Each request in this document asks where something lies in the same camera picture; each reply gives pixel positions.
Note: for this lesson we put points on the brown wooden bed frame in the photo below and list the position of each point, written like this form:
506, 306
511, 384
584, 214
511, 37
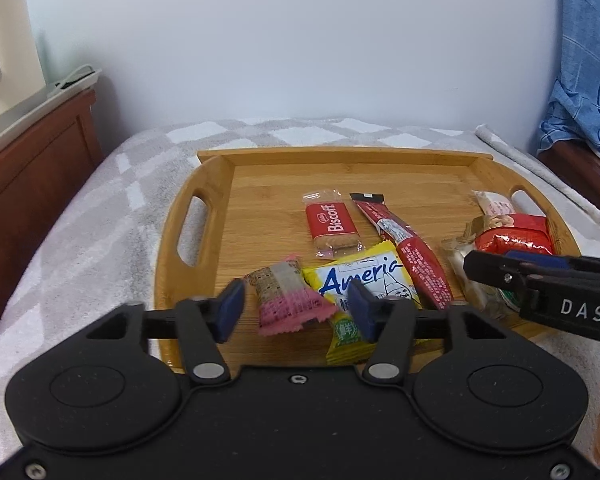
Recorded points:
585, 180

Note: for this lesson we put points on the white red-print candy packet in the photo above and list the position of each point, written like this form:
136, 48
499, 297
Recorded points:
495, 204

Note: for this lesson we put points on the red biscuit packet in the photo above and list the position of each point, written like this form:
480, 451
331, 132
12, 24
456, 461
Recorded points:
330, 225

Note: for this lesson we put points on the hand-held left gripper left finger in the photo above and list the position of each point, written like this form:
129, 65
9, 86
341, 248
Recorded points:
230, 307

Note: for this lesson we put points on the pink wafer snack packet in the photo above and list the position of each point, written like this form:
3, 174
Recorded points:
285, 297

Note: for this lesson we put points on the red stick sachet black end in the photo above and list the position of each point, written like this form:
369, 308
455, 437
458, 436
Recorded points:
415, 255

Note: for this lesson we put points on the brown wooden cabinet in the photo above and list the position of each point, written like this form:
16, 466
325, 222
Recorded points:
35, 180

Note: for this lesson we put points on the blue plaid cloth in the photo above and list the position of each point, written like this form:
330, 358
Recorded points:
585, 60

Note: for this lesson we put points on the cream electric kettle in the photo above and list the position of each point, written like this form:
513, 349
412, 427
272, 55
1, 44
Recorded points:
5, 50

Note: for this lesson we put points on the wooden serving tray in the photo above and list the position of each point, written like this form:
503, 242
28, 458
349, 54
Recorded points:
260, 195

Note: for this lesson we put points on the yellow green-label snack packet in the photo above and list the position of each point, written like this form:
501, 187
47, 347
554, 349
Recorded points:
345, 347

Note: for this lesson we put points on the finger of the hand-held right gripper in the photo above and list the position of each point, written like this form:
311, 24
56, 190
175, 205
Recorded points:
495, 271
535, 258

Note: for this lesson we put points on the large red nut packet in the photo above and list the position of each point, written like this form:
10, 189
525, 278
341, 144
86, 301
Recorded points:
517, 232

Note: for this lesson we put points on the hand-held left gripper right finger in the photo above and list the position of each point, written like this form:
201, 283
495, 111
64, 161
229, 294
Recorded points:
362, 310

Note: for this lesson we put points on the green snack packet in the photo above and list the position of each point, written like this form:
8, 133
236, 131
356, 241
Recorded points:
509, 304

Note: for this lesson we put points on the grey checked blanket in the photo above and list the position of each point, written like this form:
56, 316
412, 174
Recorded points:
105, 220

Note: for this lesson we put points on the yellow white cartoon snack packet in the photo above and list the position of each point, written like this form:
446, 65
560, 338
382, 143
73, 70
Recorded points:
345, 275

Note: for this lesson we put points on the beige translucent snack packet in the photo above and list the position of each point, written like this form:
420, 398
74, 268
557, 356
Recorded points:
462, 265

